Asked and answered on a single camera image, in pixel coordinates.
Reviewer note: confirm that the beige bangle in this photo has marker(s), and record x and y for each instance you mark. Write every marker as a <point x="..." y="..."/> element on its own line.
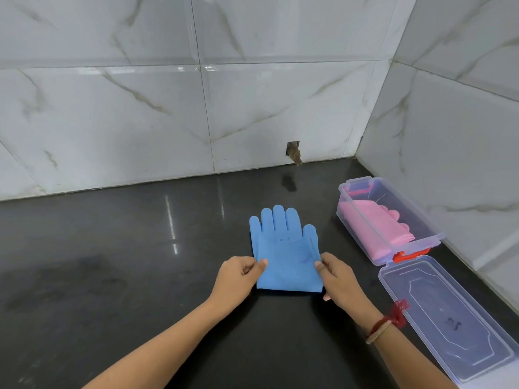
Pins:
<point x="378" y="332"/>

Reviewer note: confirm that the person's right thumb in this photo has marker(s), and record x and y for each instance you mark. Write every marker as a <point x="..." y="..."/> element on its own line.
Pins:
<point x="321" y="268"/>

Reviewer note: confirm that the person's left forearm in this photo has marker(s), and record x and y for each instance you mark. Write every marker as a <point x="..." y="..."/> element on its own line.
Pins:
<point x="162" y="344"/>

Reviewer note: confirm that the person's left hand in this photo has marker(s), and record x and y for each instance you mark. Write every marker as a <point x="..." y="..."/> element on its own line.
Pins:
<point x="233" y="281"/>

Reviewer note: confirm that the clear plastic storage box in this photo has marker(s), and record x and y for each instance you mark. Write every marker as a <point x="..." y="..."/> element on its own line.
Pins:
<point x="385" y="222"/>

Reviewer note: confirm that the person's left thumb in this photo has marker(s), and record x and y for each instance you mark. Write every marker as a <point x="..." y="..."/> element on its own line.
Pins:
<point x="258" y="268"/>

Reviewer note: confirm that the person's right hand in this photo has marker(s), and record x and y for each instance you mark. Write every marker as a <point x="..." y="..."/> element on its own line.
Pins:
<point x="344" y="281"/>

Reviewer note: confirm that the red box latch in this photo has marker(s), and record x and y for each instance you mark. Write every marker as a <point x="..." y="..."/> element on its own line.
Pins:
<point x="410" y="255"/>

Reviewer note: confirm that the blue rubber glove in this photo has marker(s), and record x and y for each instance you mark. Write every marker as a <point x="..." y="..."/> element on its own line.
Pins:
<point x="284" y="255"/>

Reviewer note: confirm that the clear plastic box lid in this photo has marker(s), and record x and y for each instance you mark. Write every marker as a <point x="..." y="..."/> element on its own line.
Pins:
<point x="446" y="315"/>

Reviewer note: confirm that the person's right forearm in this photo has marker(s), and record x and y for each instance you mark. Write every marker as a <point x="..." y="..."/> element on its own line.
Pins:
<point x="401" y="352"/>

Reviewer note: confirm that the pink rubber glove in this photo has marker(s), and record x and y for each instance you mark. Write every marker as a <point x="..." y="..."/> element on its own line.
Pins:
<point x="375" y="226"/>

